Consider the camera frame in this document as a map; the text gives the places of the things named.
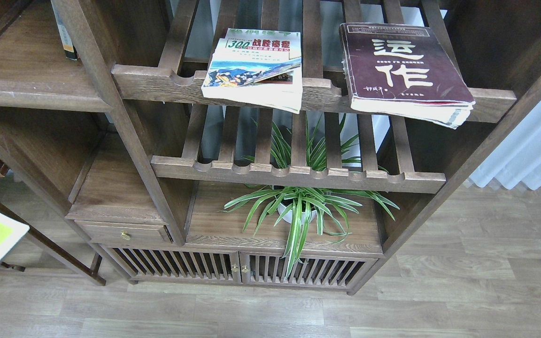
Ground white blue 300 book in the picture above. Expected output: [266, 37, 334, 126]
[201, 28, 303, 114]

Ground white plant pot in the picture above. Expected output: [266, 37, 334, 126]
[278, 200, 317, 223]

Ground wooden furniture at left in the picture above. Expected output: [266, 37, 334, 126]
[0, 159, 107, 286]

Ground upright book on shelf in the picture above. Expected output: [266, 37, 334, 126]
[51, 0, 79, 61]

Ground dark wooden bookshelf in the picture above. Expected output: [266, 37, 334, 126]
[0, 0, 541, 295]

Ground brass drawer knob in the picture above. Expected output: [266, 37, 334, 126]
[120, 231, 131, 240]

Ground maroon book white characters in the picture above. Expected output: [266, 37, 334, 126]
[340, 22, 475, 129]

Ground white curtain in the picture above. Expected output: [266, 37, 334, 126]
[469, 101, 541, 190]

